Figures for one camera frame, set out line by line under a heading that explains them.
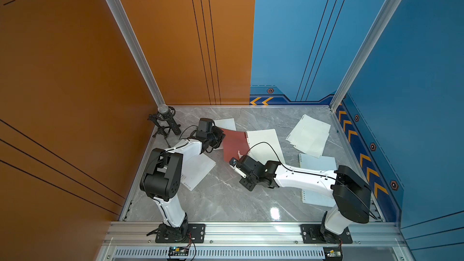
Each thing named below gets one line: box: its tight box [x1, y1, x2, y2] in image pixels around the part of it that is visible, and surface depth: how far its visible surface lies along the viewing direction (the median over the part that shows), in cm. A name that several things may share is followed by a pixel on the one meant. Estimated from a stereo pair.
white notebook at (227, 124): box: [213, 117, 237, 132], surface depth 114 cm
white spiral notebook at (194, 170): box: [180, 153, 217, 192], surface depth 92 cm
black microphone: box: [147, 106, 182, 149], surface depth 96 cm
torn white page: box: [285, 114, 332, 159], surface depth 108 cm
